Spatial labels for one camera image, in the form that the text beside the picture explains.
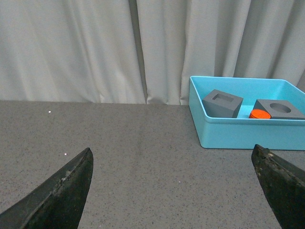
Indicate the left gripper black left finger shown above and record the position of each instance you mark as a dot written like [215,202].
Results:
[58,202]

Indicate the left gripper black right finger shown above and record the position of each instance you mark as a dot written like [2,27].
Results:
[283,185]

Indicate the orange cylinder part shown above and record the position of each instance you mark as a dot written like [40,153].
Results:
[259,114]

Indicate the gray block round hole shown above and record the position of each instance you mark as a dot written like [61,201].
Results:
[279,109]

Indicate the gray block square hole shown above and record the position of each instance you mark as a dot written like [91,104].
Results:
[219,104]

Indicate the blue plastic box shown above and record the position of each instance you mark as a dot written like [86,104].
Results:
[242,132]

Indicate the white curtain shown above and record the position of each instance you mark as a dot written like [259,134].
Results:
[144,51]

